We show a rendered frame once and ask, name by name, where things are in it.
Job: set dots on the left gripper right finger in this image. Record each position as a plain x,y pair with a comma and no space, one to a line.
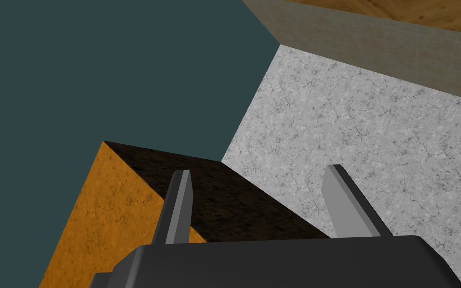
346,208

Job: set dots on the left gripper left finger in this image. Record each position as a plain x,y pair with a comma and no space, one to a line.
177,208

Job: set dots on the orange cabinet with dark top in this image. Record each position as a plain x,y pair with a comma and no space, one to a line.
106,216

